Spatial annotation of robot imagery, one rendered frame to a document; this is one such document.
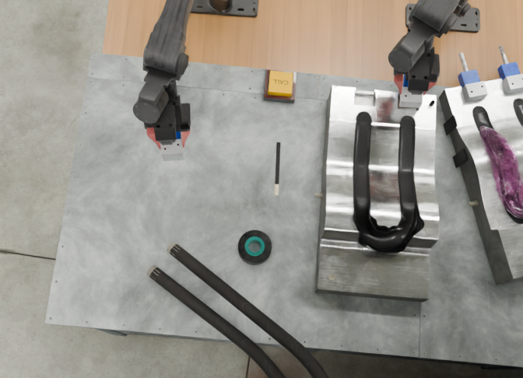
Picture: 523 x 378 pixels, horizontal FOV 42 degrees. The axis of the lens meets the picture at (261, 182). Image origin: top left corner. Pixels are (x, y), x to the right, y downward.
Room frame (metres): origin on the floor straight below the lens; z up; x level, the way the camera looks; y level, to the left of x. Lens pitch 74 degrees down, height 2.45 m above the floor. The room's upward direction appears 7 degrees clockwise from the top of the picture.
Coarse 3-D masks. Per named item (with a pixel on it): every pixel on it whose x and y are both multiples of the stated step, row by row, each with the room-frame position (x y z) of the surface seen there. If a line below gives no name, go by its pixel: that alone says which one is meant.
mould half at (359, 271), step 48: (336, 96) 0.69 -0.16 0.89; (384, 96) 0.70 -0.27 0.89; (432, 96) 0.72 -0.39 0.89; (336, 144) 0.57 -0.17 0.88; (384, 144) 0.58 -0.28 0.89; (432, 144) 0.60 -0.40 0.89; (336, 192) 0.44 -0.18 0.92; (384, 192) 0.45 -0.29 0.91; (432, 192) 0.47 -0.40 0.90; (336, 240) 0.34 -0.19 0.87; (432, 240) 0.35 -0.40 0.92; (336, 288) 0.23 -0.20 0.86; (384, 288) 0.24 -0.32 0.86
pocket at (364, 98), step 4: (356, 92) 0.71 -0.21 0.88; (360, 92) 0.72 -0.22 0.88; (364, 92) 0.72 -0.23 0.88; (368, 92) 0.72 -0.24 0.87; (372, 92) 0.72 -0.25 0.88; (356, 96) 0.71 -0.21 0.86; (360, 96) 0.71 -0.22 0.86; (364, 96) 0.71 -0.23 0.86; (368, 96) 0.71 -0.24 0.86; (372, 96) 0.71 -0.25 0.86; (356, 100) 0.70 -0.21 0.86; (360, 100) 0.70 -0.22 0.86; (364, 100) 0.70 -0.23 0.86; (368, 100) 0.70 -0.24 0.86; (372, 100) 0.70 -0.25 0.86; (356, 104) 0.69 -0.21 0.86; (360, 104) 0.69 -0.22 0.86; (364, 104) 0.69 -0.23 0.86; (368, 104) 0.69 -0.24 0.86; (372, 104) 0.69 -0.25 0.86
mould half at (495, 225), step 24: (456, 96) 0.75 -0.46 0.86; (504, 96) 0.76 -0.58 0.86; (456, 120) 0.68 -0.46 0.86; (504, 120) 0.70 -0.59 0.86; (456, 144) 0.63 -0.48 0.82; (480, 144) 0.62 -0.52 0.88; (480, 168) 0.55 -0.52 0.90; (480, 192) 0.49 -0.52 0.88; (480, 216) 0.45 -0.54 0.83; (504, 216) 0.44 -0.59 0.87; (504, 240) 0.38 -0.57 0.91; (504, 264) 0.32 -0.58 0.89
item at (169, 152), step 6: (180, 132) 0.53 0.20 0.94; (180, 138) 0.51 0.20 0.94; (174, 144) 0.49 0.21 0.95; (180, 144) 0.49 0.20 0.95; (162, 150) 0.47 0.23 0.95; (168, 150) 0.48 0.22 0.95; (174, 150) 0.48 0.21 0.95; (180, 150) 0.48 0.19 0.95; (162, 156) 0.46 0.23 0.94; (168, 156) 0.47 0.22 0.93; (174, 156) 0.47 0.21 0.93; (180, 156) 0.47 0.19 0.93
